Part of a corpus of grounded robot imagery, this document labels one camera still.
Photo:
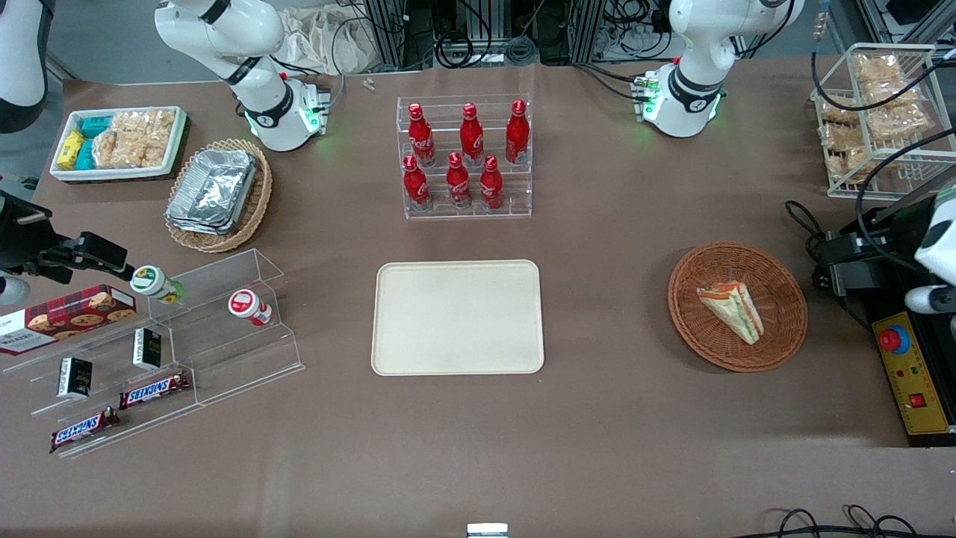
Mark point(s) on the clear acrylic stepped riser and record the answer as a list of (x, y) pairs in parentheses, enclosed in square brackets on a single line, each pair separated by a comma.
[(246, 359), (45, 373)]

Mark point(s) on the brown round wicker basket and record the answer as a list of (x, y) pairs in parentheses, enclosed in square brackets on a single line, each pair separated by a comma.
[(709, 336)]

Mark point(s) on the clear acrylic bottle rack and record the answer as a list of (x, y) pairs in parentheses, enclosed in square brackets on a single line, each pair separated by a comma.
[(515, 194)]

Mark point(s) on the teal snack pack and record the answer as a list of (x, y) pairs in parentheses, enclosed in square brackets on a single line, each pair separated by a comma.
[(86, 155), (95, 125)]

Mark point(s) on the clear cracker packet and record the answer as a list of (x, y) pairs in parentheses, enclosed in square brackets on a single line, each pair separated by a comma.
[(896, 119), (838, 112), (844, 153), (880, 69)]

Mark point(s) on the beige cloth bag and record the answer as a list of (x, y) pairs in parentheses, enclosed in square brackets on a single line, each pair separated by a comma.
[(328, 37)]

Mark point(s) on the red tartan cookie box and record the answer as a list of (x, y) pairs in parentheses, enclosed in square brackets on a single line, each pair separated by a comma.
[(67, 317)]

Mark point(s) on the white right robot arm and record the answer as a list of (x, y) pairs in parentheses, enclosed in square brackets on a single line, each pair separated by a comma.
[(254, 45)]

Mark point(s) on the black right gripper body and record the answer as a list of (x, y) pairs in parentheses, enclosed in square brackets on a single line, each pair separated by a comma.
[(16, 246)]

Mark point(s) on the Snickers chocolate bar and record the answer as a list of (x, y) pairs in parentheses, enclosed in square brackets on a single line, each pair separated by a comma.
[(84, 430), (154, 390)]

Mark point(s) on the yellow emergency stop box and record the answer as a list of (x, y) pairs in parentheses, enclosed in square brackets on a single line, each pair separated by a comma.
[(919, 388)]

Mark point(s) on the white plastic snack bin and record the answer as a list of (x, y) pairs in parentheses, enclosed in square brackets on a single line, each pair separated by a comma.
[(60, 173)]

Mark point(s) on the clear rice cracker pack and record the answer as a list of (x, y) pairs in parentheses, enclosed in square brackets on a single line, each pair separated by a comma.
[(142, 152), (146, 122), (106, 149)]

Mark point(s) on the red cola bottle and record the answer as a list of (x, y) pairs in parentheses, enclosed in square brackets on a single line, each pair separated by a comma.
[(416, 187), (421, 138), (458, 185), (491, 187), (517, 134), (471, 138)]

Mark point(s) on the red lid yogurt cup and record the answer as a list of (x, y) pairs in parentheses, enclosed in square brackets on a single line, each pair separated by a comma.
[(246, 305)]

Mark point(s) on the green lid yogurt cup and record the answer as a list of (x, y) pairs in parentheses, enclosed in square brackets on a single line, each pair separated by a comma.
[(153, 282)]

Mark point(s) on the wrapped triangle sandwich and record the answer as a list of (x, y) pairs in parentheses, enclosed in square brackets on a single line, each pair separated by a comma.
[(736, 310)]

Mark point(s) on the light oval wicker basket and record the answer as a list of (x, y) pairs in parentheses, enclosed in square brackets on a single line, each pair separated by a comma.
[(258, 202)]

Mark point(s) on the yellow snack pack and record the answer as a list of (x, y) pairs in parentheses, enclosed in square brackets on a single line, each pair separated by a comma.
[(71, 149)]

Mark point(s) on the small black white box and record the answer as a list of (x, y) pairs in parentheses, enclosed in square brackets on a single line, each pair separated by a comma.
[(147, 348), (75, 377)]

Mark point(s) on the stack of foil trays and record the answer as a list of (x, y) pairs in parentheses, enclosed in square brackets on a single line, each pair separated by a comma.
[(213, 190)]

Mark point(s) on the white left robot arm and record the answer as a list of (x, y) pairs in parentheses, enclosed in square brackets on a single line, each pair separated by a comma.
[(702, 45)]

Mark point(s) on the aluminium frame rack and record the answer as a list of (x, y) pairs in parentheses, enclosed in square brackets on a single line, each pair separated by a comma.
[(418, 22)]

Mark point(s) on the beige rectangular tray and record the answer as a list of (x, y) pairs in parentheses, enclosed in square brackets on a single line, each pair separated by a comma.
[(457, 317)]

